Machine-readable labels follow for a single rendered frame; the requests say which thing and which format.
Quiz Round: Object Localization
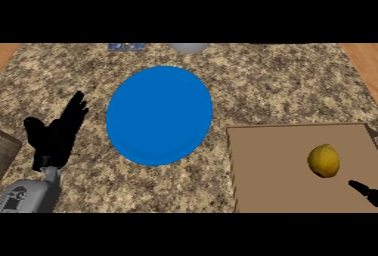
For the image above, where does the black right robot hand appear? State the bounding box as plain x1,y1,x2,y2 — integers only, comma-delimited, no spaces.
347,179,378,208

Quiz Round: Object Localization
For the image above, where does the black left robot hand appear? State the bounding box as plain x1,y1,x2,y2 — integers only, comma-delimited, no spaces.
22,90,90,172

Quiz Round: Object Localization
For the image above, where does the yellow lemon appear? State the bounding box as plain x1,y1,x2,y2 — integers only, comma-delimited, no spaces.
306,143,341,179

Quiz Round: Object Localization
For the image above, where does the brown tray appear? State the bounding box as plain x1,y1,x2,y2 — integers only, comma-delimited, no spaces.
225,122,378,214

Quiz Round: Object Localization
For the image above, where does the blue plate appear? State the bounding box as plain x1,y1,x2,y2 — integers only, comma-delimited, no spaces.
105,65,214,167

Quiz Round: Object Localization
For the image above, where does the brown wooden block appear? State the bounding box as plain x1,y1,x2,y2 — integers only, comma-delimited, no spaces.
0,130,24,181

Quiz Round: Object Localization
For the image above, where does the blue patterned object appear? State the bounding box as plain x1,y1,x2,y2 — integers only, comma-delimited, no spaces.
106,43,148,51

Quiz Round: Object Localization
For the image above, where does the grey round object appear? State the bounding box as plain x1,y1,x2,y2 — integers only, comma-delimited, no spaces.
168,43,211,55

